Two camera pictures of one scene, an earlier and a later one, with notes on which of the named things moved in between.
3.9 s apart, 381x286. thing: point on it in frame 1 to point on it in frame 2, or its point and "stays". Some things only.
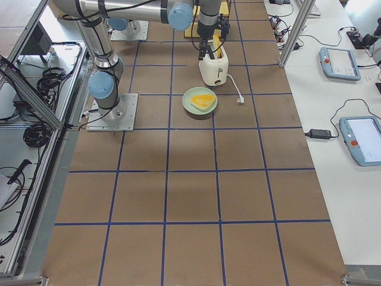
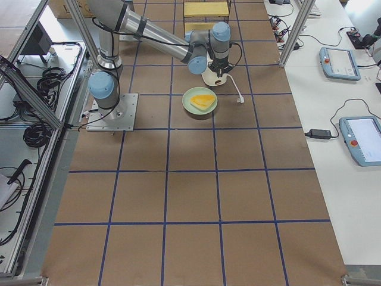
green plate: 198,90 stays
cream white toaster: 214,71 stays
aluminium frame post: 296,32 stays
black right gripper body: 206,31 to 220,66
